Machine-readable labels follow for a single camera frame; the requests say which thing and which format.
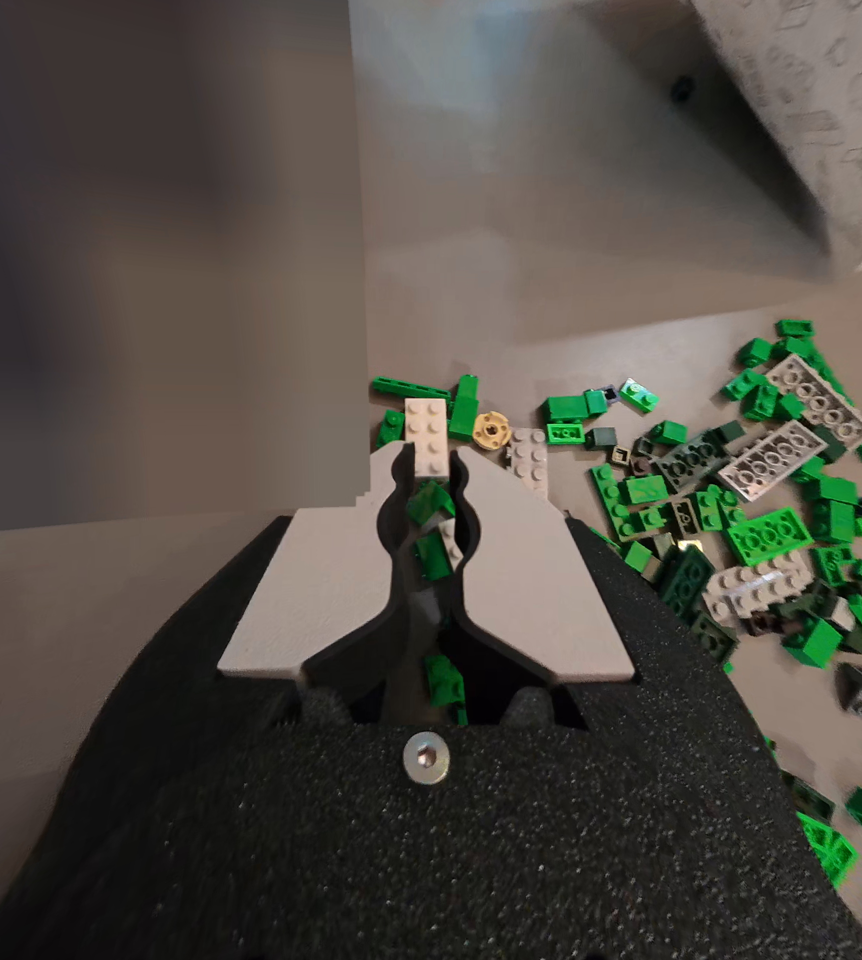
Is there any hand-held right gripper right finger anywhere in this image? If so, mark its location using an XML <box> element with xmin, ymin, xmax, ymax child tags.
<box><xmin>450</xmin><ymin>448</ymin><xmax>636</xmax><ymax>685</ymax></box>

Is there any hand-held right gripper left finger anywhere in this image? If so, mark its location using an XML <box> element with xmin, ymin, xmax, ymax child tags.
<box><xmin>217</xmin><ymin>442</ymin><xmax>417</xmax><ymax>723</ymax></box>

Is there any pile of green toy bricks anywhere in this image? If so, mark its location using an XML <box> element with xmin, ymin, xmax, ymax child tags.
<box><xmin>371</xmin><ymin>318</ymin><xmax>862</xmax><ymax>894</ymax></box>

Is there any light grey studded toy plate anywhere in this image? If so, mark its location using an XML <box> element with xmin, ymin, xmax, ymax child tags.
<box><xmin>507</xmin><ymin>427</ymin><xmax>550</xmax><ymax>493</ymax></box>

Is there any white toy brick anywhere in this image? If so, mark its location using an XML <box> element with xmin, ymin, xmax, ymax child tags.
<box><xmin>404</xmin><ymin>399</ymin><xmax>451</xmax><ymax>479</ymax></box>

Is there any thin green toy beam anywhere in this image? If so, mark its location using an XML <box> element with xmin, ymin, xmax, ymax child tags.
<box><xmin>371</xmin><ymin>375</ymin><xmax>453</xmax><ymax>403</ymax></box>

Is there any long light grey studded plate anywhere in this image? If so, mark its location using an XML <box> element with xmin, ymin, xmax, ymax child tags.
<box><xmin>703</xmin><ymin>551</ymin><xmax>814</xmax><ymax>624</ymax></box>

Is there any grey upturned toy brick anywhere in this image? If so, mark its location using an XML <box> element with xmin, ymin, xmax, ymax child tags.
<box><xmin>716</xmin><ymin>420</ymin><xmax>829</xmax><ymax>501</ymax></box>

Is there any long grey upturned toy plate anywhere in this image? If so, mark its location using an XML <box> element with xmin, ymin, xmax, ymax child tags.
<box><xmin>764</xmin><ymin>352</ymin><xmax>862</xmax><ymax>444</ymax></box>

